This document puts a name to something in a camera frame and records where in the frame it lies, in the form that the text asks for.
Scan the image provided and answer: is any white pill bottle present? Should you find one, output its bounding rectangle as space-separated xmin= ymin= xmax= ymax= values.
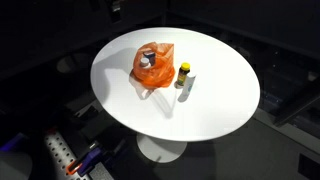
xmin=139 ymin=57 xmax=152 ymax=70

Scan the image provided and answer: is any orange plastic bag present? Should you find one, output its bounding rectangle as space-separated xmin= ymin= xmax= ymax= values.
xmin=129 ymin=41 xmax=177 ymax=100

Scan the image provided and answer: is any yellow capped brown bottle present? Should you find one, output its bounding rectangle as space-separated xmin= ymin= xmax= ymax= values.
xmin=176 ymin=62 xmax=192 ymax=89

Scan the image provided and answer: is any white tube bottle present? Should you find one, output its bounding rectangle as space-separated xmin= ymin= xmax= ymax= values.
xmin=178 ymin=73 xmax=198 ymax=103

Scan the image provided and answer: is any orange purple clamp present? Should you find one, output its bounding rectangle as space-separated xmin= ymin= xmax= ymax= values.
xmin=65 ymin=146 xmax=103 ymax=177

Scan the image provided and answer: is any white round object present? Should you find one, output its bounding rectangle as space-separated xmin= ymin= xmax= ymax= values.
xmin=0 ymin=151 xmax=34 ymax=180

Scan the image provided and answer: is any white table pedestal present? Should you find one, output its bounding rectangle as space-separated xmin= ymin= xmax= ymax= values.
xmin=135 ymin=132 xmax=188 ymax=164

